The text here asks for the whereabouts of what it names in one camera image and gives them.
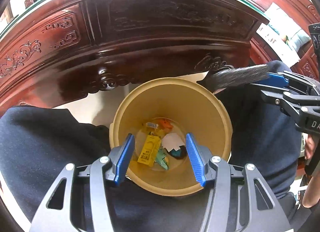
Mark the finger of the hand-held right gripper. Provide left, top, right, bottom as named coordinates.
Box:
left=265, top=71, right=319, bottom=95
left=260, top=89, right=308, bottom=120

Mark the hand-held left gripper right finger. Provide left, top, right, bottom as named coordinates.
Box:
left=185, top=132, right=293, bottom=232

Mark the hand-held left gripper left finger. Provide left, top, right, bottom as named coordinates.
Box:
left=29, top=133, right=136, bottom=232

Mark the teal paper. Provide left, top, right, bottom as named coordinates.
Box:
left=169, top=145, right=188, bottom=160

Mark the yellow carton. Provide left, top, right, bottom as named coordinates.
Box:
left=137, top=134, right=162, bottom=167

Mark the torn white paper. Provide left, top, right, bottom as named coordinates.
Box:
left=161, top=133, right=186, bottom=152

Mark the green snack bag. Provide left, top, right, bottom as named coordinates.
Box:
left=155, top=147, right=170, bottom=170

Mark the black foam block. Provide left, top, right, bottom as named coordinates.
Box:
left=196, top=64, right=275, bottom=92

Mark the orange paper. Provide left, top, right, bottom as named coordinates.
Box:
left=157, top=119, right=174, bottom=132

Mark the beige plastic bin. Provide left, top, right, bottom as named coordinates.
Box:
left=109, top=78, right=233, bottom=196

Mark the person's right forearm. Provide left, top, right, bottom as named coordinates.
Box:
left=301, top=177, right=320, bottom=209

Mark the person's right hand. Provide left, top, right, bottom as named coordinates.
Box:
left=305, top=133, right=316, bottom=160

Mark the person's right leg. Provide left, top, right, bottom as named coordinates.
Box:
left=215, top=60, right=303, bottom=222

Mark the person's leg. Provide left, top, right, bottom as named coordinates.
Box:
left=0, top=105, right=130, bottom=232
left=215, top=60, right=303, bottom=222

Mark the blue embroidered cushion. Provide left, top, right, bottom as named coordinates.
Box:
left=285, top=28, right=313, bottom=57

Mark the person's left leg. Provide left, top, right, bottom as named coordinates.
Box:
left=0, top=105, right=130, bottom=232

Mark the carved dark wooden table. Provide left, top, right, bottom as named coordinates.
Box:
left=0, top=0, right=270, bottom=112

